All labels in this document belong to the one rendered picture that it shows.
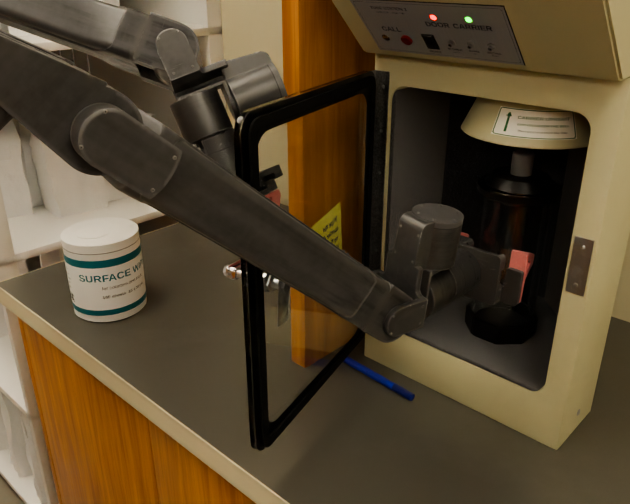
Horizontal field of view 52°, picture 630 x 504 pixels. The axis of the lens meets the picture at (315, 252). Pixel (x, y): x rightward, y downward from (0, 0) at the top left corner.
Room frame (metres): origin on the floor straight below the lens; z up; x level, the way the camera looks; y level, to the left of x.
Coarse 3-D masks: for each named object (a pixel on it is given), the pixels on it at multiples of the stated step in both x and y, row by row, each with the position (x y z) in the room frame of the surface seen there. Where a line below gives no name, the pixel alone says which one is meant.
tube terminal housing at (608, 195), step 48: (480, 96) 0.76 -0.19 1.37; (528, 96) 0.72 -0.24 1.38; (576, 96) 0.68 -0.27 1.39; (624, 96) 0.65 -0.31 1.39; (624, 144) 0.66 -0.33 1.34; (384, 192) 0.85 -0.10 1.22; (624, 192) 0.69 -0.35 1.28; (384, 240) 0.84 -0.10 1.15; (624, 240) 0.71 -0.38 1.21; (576, 336) 0.65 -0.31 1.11; (432, 384) 0.78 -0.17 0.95; (480, 384) 0.72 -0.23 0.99; (576, 384) 0.66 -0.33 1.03; (528, 432) 0.67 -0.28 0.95
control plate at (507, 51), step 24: (360, 0) 0.76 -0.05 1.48; (384, 0) 0.74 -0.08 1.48; (384, 24) 0.77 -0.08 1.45; (408, 24) 0.75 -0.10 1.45; (432, 24) 0.72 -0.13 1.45; (456, 24) 0.70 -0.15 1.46; (480, 24) 0.68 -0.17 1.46; (504, 24) 0.66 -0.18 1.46; (384, 48) 0.81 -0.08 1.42; (408, 48) 0.78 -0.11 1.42; (456, 48) 0.73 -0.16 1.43; (480, 48) 0.71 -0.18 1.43; (504, 48) 0.69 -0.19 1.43
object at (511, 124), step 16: (480, 112) 0.79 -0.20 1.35; (496, 112) 0.77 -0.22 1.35; (512, 112) 0.76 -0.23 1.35; (528, 112) 0.75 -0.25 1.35; (544, 112) 0.74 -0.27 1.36; (560, 112) 0.74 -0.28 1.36; (576, 112) 0.75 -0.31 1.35; (464, 128) 0.81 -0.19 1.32; (480, 128) 0.78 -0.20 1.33; (496, 128) 0.76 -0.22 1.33; (512, 128) 0.75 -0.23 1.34; (528, 128) 0.74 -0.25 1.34; (544, 128) 0.74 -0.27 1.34; (560, 128) 0.73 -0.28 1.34; (576, 128) 0.74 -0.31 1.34; (512, 144) 0.74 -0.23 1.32; (528, 144) 0.73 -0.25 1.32; (544, 144) 0.73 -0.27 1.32; (560, 144) 0.73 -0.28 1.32; (576, 144) 0.73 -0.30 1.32
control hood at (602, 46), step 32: (416, 0) 0.71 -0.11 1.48; (448, 0) 0.68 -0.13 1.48; (480, 0) 0.66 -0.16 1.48; (512, 0) 0.63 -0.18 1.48; (544, 0) 0.61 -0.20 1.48; (576, 0) 0.59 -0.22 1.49; (608, 0) 0.58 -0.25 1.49; (352, 32) 0.82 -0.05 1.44; (544, 32) 0.64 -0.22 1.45; (576, 32) 0.62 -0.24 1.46; (608, 32) 0.59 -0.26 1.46; (480, 64) 0.73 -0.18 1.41; (512, 64) 0.70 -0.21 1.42; (544, 64) 0.67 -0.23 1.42; (576, 64) 0.65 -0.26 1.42; (608, 64) 0.62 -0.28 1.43
